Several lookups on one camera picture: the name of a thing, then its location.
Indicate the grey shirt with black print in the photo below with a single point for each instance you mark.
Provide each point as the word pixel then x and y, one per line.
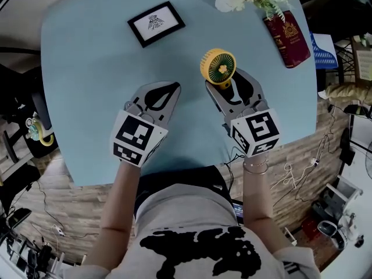
pixel 186 208

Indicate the blue plastic basket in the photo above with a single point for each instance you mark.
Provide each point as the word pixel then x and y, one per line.
pixel 324 54

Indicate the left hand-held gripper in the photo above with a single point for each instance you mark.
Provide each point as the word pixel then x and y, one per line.
pixel 136 138

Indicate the black picture frame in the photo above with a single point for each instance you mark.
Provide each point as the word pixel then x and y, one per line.
pixel 155 23

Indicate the black shorts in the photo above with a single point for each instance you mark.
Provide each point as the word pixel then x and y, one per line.
pixel 180 176

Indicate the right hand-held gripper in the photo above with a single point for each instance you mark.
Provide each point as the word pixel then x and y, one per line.
pixel 258 129

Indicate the green and yellow toy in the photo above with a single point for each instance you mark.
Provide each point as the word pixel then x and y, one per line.
pixel 36 129

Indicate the small yellow fan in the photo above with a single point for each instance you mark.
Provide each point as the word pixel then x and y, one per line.
pixel 218 67

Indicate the small device with screen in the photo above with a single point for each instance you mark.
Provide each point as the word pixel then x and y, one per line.
pixel 239 214

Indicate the person's right forearm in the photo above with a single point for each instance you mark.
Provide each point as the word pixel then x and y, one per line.
pixel 257 202

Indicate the black office chair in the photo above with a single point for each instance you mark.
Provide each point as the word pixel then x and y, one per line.
pixel 17 97

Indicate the dark red booklet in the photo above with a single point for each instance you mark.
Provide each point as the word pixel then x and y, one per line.
pixel 287 39

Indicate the white open box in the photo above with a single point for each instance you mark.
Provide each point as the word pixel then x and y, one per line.
pixel 340 193

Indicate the tan cloth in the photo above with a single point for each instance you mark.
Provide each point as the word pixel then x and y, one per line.
pixel 348 93

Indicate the white power strip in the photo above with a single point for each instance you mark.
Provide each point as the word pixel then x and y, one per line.
pixel 58 230

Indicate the person's left forearm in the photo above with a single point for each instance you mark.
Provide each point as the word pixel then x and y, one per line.
pixel 122 196

